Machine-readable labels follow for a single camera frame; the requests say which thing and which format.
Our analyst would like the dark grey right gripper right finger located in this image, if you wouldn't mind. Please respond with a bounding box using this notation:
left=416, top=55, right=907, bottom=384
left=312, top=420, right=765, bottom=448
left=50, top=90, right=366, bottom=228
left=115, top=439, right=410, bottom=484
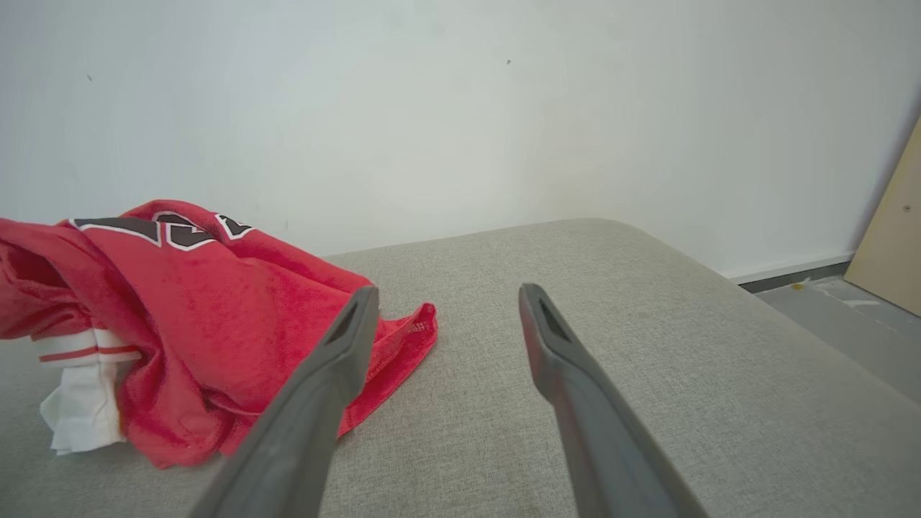
left=519, top=283, right=710, bottom=518

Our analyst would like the light wooden board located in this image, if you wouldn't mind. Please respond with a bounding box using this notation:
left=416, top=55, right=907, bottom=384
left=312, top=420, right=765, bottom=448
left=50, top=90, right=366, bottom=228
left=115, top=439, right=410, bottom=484
left=843, top=119, right=921, bottom=317

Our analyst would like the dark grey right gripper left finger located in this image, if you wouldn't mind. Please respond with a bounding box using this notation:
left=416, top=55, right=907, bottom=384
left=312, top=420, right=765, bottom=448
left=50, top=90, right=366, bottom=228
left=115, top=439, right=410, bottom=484
left=189, top=286, right=381, bottom=518

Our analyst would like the white skirting board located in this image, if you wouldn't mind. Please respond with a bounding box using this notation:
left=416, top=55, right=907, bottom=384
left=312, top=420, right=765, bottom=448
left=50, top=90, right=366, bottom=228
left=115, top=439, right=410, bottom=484
left=725, top=250, right=857, bottom=285

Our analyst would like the red basketball jersey white trim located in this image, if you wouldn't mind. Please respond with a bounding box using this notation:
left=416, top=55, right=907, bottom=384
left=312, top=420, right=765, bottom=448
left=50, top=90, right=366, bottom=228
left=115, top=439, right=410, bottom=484
left=0, top=199, right=438, bottom=470

